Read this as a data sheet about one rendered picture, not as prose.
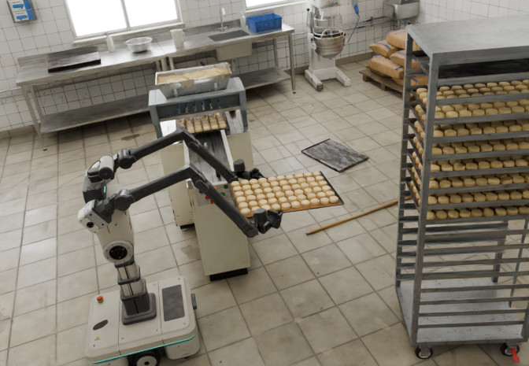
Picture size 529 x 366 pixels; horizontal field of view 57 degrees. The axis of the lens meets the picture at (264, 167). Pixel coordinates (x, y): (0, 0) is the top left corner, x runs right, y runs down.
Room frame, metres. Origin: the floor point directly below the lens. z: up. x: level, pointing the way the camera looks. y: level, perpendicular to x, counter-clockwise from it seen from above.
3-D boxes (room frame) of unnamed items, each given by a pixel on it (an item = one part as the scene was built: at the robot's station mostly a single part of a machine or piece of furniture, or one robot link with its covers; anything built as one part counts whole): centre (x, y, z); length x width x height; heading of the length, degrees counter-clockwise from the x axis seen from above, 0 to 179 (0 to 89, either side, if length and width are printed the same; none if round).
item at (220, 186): (2.72, 0.34, 0.77); 0.24 x 0.04 x 0.14; 98
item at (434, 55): (1.90, -0.73, 0.97); 0.03 x 0.03 x 1.70; 85
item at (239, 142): (4.05, 0.52, 0.42); 1.28 x 0.72 x 0.84; 8
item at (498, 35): (2.10, -1.06, 0.93); 0.64 x 0.51 x 1.78; 85
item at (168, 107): (3.58, 0.46, 1.01); 0.72 x 0.33 x 0.34; 98
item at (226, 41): (6.20, 1.14, 0.61); 3.40 x 0.70 x 1.22; 107
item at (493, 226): (2.29, -1.08, 0.60); 0.64 x 0.03 x 0.03; 85
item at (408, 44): (2.35, -0.77, 0.97); 0.03 x 0.03 x 1.70; 85
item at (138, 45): (6.15, 1.39, 0.94); 0.33 x 0.33 x 0.12
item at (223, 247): (3.08, 0.39, 0.45); 0.70 x 0.34 x 0.90; 8
